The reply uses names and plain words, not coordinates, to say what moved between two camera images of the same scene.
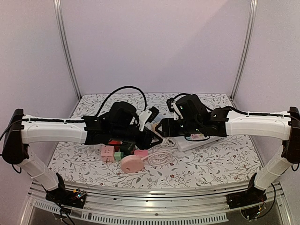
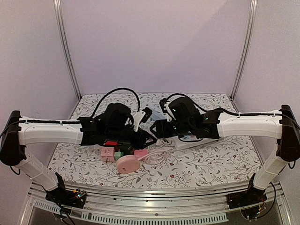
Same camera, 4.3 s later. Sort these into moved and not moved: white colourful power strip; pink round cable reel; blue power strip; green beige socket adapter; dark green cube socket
Moved: pink round cable reel; blue power strip
Not moved: dark green cube socket; green beige socket adapter; white colourful power strip
